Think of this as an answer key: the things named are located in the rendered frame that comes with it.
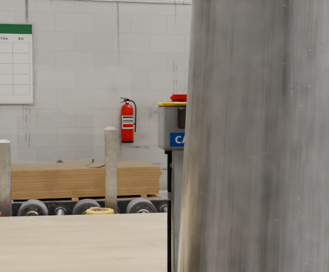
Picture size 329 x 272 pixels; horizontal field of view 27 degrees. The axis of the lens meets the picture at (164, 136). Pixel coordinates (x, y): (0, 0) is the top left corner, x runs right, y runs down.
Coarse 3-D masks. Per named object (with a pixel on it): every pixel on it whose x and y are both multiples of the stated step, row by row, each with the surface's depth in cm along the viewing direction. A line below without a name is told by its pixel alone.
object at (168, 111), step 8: (160, 104) 100; (168, 104) 97; (176, 104) 97; (184, 104) 97; (160, 112) 100; (168, 112) 97; (176, 112) 97; (160, 120) 100; (168, 120) 97; (176, 120) 97; (160, 128) 100; (168, 128) 97; (176, 128) 97; (184, 128) 97; (160, 136) 100; (168, 136) 97; (160, 144) 100; (168, 144) 97; (168, 152) 100
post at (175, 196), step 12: (168, 156) 100; (180, 156) 99; (168, 168) 101; (180, 168) 99; (168, 180) 101; (180, 180) 99; (168, 192) 101; (180, 192) 99; (168, 204) 101; (180, 204) 100; (168, 216) 101; (168, 228) 101; (168, 240) 101; (168, 252) 101; (168, 264) 101
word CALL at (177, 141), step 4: (172, 136) 97; (176, 136) 97; (180, 136) 97; (184, 136) 97; (172, 140) 97; (176, 140) 97; (180, 140) 97; (172, 144) 97; (176, 144) 97; (180, 144) 97
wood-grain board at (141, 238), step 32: (0, 224) 177; (32, 224) 177; (64, 224) 177; (96, 224) 177; (128, 224) 177; (160, 224) 176; (0, 256) 140; (32, 256) 140; (64, 256) 140; (96, 256) 140; (128, 256) 140; (160, 256) 140
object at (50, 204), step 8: (96, 200) 260; (104, 200) 260; (120, 200) 261; (128, 200) 261; (152, 200) 263; (160, 200) 263; (16, 208) 255; (48, 208) 257; (72, 208) 258; (120, 208) 261
